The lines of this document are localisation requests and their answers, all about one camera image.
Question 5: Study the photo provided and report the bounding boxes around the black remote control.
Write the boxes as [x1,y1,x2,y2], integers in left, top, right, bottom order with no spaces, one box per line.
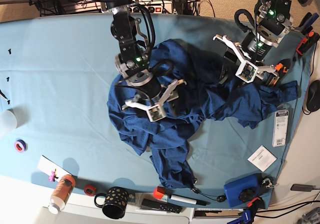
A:
[141,199,183,214]

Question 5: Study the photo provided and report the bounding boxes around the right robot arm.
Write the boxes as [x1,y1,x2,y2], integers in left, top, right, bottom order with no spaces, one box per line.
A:
[102,0,185,122]

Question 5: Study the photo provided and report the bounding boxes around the black computer mouse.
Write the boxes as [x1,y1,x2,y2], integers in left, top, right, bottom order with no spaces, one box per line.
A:
[306,79,320,113]

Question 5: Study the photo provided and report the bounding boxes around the blue orange bottom clamp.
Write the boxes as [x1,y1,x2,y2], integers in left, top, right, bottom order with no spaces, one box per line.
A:
[229,196,265,224]

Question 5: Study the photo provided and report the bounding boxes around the orange supplement bottle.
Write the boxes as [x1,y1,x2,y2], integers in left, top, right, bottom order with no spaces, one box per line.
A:
[48,174,76,215]

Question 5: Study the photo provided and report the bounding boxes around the pink small toy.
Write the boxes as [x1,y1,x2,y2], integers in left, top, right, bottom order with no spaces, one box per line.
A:
[48,169,60,182]

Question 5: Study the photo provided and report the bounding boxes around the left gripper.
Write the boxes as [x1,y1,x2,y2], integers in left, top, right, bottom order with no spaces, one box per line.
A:
[219,37,250,85]

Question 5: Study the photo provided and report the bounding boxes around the blue box with knob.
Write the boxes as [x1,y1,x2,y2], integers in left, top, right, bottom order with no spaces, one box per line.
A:
[223,174,261,208]

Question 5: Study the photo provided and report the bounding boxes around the white power strip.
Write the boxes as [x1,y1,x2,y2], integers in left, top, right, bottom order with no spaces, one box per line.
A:
[134,0,175,14]

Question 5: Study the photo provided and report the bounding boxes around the white paper card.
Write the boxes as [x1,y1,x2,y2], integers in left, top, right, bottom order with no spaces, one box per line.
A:
[247,145,277,172]

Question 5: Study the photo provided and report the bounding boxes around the orange red cube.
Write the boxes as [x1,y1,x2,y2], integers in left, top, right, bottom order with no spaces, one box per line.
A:
[152,186,165,200]

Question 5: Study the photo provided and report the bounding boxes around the purple tape roll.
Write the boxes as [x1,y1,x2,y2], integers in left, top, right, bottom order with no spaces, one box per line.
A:
[14,139,28,153]

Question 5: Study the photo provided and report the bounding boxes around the metal carabiner keyring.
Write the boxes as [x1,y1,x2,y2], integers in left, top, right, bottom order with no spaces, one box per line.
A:
[261,177,278,189]

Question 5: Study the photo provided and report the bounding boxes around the white paper sheet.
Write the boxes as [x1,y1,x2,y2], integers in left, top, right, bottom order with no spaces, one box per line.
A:
[37,155,71,179]

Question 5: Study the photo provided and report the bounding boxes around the blue spring clamp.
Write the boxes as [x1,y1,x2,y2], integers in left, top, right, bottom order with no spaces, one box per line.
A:
[294,12,319,35]

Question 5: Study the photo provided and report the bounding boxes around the translucent plastic cup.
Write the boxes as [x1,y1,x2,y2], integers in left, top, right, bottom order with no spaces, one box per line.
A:
[0,110,17,138]

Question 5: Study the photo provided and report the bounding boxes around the clear blister pack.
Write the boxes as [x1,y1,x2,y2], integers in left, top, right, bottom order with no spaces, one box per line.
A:
[272,104,290,148]

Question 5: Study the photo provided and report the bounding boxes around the black adapter block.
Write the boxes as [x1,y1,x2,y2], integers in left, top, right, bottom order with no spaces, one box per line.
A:
[290,183,314,192]

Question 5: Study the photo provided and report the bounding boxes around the white marker pen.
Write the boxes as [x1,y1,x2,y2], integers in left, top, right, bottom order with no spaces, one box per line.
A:
[168,194,208,206]

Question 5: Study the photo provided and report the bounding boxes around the black lanyard with clip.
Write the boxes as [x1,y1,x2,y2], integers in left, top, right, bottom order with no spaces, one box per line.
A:
[190,177,227,204]

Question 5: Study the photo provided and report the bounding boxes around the orange black clamp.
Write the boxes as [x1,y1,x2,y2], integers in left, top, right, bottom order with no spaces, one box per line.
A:
[296,31,320,57]

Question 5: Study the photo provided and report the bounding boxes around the dark blue t-shirt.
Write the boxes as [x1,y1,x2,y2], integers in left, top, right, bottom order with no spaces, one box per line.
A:
[107,39,298,189]

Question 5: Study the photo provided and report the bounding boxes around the red tape roll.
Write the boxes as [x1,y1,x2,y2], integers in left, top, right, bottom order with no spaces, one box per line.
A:
[83,184,97,197]

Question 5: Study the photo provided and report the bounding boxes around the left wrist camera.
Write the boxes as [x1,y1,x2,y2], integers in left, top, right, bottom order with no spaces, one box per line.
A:
[235,61,258,83]

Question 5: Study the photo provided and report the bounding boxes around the orange black utility knife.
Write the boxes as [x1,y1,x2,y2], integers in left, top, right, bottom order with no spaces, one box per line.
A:
[265,58,291,87]

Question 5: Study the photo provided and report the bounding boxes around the light blue table cloth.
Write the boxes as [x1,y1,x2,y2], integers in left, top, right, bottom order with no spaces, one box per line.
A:
[0,13,307,210]

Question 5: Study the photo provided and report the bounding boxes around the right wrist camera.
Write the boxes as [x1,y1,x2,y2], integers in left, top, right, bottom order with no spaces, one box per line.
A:
[146,104,166,122]

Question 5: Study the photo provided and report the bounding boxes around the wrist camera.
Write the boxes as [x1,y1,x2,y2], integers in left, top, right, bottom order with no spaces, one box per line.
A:
[235,61,258,83]
[146,104,166,122]

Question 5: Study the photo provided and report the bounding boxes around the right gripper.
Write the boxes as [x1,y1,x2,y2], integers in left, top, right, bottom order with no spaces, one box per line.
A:
[151,79,187,109]

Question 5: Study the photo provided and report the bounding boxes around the black mug gold dots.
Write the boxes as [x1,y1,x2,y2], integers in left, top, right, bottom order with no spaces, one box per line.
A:
[94,186,129,220]

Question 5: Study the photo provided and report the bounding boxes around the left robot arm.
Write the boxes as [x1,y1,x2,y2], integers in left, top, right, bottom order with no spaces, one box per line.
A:
[213,0,294,87]

